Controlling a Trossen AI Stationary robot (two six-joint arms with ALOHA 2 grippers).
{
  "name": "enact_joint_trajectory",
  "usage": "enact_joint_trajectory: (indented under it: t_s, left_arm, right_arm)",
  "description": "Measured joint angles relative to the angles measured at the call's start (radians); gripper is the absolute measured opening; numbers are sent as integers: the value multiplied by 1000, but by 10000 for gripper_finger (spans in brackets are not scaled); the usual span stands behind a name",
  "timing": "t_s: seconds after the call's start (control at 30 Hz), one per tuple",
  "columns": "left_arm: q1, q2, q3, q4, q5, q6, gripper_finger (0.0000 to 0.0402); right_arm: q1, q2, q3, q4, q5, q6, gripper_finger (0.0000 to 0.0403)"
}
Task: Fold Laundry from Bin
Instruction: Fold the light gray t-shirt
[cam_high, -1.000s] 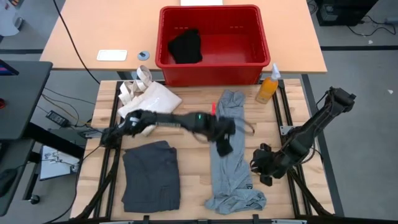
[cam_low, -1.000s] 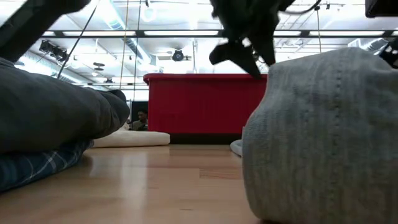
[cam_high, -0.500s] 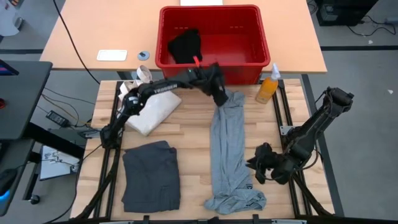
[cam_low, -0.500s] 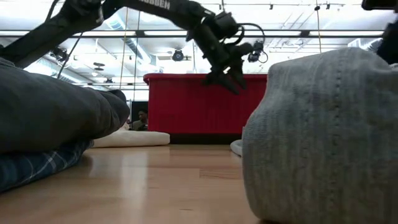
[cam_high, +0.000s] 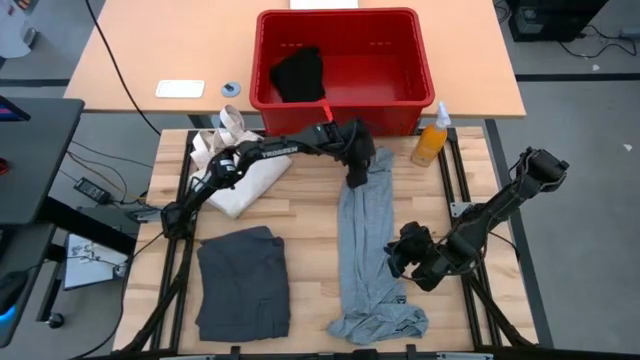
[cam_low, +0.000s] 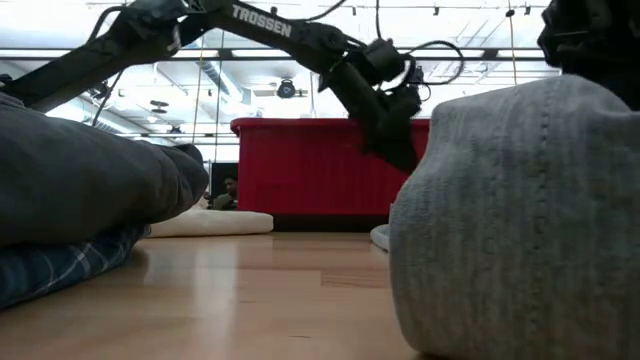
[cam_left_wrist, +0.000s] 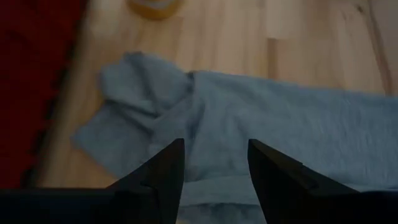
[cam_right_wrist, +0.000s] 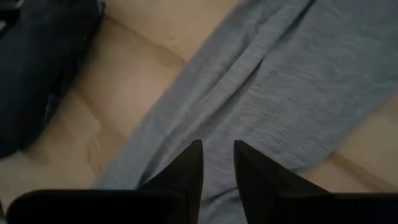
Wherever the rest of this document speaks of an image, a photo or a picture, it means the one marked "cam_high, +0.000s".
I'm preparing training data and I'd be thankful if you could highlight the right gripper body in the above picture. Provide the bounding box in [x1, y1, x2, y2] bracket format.
[403, 241, 454, 293]

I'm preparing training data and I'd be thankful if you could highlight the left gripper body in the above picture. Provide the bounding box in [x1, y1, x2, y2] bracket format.
[339, 118, 377, 174]

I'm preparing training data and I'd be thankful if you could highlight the light grey t-shirt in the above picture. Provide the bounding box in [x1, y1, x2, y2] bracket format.
[327, 146, 430, 346]

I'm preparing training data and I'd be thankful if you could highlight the dark grey garment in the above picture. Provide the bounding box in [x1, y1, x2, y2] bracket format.
[194, 225, 292, 344]

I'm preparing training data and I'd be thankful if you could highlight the red plastic laundry bin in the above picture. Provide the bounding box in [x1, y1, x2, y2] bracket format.
[248, 7, 436, 138]

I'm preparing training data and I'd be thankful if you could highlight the orange spray bottle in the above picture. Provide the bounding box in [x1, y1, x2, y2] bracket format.
[410, 101, 452, 168]

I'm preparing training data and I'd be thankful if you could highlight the black garment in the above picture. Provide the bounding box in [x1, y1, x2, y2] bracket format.
[268, 46, 327, 104]

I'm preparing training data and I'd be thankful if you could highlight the white folded cloth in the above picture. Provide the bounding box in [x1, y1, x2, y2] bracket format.
[189, 103, 294, 220]

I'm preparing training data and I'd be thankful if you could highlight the white flat box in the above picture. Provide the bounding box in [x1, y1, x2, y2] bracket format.
[289, 0, 360, 10]

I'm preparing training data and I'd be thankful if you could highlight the white rectangular pad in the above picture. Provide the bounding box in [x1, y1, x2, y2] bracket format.
[155, 79, 206, 99]

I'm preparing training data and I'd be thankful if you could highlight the peach laminate desk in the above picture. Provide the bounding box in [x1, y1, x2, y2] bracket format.
[63, 0, 527, 120]

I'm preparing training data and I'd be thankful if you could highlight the black computer tower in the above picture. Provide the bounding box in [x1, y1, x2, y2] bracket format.
[507, 0, 610, 44]

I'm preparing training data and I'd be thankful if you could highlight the black power adapter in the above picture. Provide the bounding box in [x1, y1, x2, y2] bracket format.
[73, 177, 112, 205]

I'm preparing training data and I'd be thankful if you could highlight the white printed paper sheet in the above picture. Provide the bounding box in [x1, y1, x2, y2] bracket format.
[63, 233, 130, 291]

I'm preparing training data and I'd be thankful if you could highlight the black side desk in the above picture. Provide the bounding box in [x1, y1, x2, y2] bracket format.
[0, 97, 86, 349]

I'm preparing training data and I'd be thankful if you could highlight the dark laptop screen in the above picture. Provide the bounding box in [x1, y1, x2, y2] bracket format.
[0, 94, 31, 123]

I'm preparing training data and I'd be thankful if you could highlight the black computer mouse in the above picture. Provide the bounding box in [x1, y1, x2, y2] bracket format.
[0, 269, 29, 326]

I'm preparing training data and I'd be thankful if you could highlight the white grey floor appliance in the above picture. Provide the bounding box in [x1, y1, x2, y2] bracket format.
[0, 0, 40, 59]

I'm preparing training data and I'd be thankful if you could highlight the black cable across desk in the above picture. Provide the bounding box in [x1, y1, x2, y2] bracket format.
[83, 0, 162, 137]

